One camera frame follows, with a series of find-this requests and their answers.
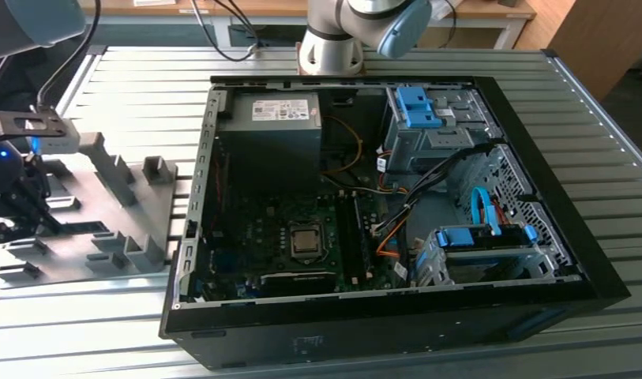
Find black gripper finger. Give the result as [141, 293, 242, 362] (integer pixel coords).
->
[0, 189, 53, 238]
[25, 154, 63, 237]

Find grey parts rack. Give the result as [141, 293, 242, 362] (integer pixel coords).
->
[0, 132, 179, 292]

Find green motherboard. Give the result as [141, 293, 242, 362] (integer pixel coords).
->
[202, 189, 409, 301]

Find grey power supply unit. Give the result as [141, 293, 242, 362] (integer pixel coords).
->
[218, 91, 325, 190]

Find wooden desk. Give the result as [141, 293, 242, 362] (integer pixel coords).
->
[83, 0, 538, 51]

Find silver CPU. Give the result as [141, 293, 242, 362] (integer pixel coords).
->
[291, 230, 322, 253]

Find metal CPU socket cover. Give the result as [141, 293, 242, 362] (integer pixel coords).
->
[283, 220, 331, 265]

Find black graphics card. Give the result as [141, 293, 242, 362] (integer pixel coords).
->
[258, 269, 338, 297]

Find black PC case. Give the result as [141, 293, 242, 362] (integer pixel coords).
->
[158, 74, 632, 372]

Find blue plastic bay latch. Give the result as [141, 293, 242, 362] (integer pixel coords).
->
[396, 85, 445, 130]

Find grey metal drive cage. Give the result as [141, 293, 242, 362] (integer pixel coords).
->
[384, 86, 505, 173]

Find hard disk in blue carrier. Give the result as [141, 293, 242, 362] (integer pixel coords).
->
[434, 223, 540, 250]

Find grey metal disk bay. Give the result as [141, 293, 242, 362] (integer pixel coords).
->
[410, 228, 565, 287]

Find wooden cabinet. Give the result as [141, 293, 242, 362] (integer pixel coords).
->
[549, 0, 642, 103]

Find thin red wire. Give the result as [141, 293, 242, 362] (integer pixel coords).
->
[211, 152, 230, 234]

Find black camera cable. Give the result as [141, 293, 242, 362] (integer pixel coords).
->
[35, 0, 102, 111]

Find cable with pale plug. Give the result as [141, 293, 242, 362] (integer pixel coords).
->
[190, 0, 265, 63]

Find thin orange wire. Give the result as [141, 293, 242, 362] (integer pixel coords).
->
[323, 116, 363, 174]

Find coloured power wires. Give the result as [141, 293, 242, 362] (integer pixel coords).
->
[377, 173, 409, 197]

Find orange red wire bundle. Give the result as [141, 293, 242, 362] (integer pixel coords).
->
[376, 219, 410, 261]

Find black wire bundle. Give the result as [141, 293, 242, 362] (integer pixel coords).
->
[373, 142, 496, 238]

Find blue SATA wire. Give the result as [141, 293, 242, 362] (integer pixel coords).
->
[470, 186, 505, 237]

